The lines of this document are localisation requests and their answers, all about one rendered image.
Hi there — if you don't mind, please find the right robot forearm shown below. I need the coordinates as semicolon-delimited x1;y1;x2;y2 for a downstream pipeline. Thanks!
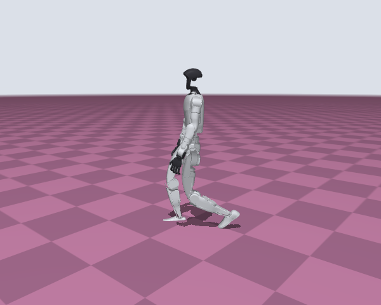
179;123;186;144

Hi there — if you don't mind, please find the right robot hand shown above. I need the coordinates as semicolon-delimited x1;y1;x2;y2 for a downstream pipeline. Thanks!
171;139;180;155

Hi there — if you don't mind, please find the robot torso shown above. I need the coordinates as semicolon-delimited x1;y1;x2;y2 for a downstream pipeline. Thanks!
183;91;204;154

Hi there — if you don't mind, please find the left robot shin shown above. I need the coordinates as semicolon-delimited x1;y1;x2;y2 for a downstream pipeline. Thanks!
189;194;231;217

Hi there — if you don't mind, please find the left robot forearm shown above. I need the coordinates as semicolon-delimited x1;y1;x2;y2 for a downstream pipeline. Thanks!
177;125;194;157

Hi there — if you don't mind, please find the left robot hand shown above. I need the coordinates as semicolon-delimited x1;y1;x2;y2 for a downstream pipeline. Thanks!
170;152;186;175

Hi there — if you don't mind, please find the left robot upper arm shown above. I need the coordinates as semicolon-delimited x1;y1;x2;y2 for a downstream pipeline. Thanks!
186;97;203;133

